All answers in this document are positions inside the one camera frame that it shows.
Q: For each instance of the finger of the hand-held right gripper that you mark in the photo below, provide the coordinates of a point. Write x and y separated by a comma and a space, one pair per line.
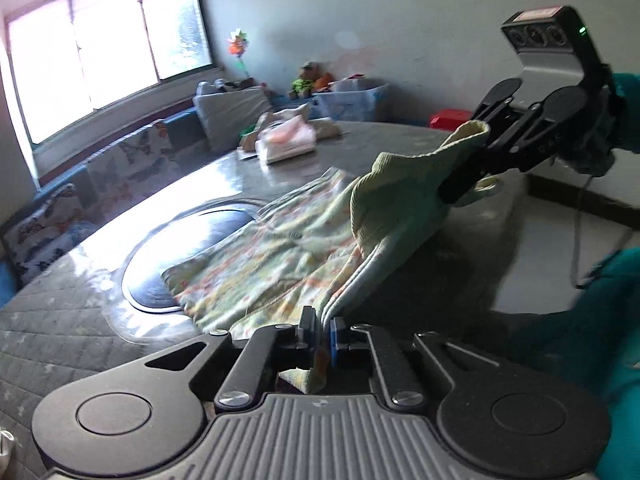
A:
465, 180
495, 117

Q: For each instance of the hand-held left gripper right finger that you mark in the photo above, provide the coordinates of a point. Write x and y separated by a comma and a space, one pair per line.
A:
333, 347

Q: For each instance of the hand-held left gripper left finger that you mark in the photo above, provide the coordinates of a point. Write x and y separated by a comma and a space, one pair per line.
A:
307, 342

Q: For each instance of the green patterned baby garment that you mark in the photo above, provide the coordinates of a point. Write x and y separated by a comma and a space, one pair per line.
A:
300, 240

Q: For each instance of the person's right forearm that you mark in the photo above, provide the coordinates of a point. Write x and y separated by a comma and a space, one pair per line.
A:
629, 110

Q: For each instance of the teddy bear in green clothes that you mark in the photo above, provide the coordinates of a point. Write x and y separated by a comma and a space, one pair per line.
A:
302, 82

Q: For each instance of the person's right hand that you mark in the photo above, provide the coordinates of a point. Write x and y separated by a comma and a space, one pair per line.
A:
595, 152

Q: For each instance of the red plastic stool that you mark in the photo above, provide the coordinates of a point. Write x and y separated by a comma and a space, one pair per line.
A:
450, 119

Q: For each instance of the clear plastic storage box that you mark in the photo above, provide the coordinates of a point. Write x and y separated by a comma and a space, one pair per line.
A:
355, 102

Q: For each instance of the small clear plastic container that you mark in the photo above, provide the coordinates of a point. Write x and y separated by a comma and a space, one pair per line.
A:
350, 85

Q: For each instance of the cream garment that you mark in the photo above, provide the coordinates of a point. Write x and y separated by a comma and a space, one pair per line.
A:
325, 127

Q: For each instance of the black round induction cooktop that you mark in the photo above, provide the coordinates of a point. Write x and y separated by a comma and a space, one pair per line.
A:
200, 232

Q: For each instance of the orange plush toy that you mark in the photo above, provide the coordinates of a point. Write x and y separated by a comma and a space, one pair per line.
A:
324, 82

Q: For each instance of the white tissue pack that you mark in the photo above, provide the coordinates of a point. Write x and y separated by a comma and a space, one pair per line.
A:
285, 142

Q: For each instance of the person's teal jacket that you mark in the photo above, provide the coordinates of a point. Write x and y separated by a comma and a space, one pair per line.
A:
575, 360

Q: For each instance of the green plastic bowl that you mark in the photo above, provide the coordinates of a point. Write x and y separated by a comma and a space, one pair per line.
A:
247, 132

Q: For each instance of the grey pillow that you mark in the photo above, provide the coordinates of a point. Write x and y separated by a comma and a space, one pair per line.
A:
230, 115

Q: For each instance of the blue sofa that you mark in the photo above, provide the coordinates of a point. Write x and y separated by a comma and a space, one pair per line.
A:
185, 130

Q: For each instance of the large butterfly print cushion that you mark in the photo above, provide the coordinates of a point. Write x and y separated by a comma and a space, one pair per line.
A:
135, 160

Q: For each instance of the black and white plush toy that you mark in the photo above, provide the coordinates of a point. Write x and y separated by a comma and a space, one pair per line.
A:
225, 85

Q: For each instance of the small butterfly print cushion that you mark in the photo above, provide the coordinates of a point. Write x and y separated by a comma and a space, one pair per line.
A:
60, 255
42, 215

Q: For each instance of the colourful pinwheel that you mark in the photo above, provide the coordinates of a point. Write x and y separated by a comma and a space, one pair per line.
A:
239, 45

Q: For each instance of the window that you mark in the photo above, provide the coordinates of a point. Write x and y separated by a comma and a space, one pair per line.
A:
110, 45

